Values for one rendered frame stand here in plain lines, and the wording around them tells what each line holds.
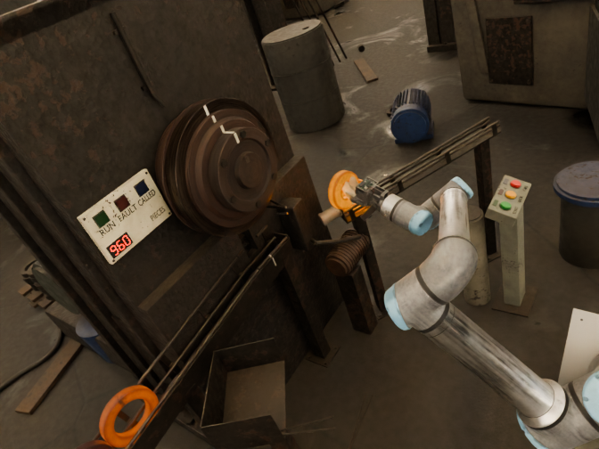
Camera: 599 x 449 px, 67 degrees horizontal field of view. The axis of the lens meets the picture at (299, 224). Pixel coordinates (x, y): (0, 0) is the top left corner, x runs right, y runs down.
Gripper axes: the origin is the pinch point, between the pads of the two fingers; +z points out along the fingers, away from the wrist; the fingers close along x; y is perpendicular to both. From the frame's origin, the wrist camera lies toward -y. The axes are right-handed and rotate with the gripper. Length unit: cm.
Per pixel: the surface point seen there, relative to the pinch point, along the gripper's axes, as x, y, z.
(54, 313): 107, -105, 140
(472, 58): -233, -63, 58
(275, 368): 66, -18, -25
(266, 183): 28.7, 15.4, 11.1
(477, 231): -35, -27, -43
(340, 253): 6.8, -32.0, -3.8
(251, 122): 20.3, 31.1, 23.8
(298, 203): 11.4, -9.6, 14.7
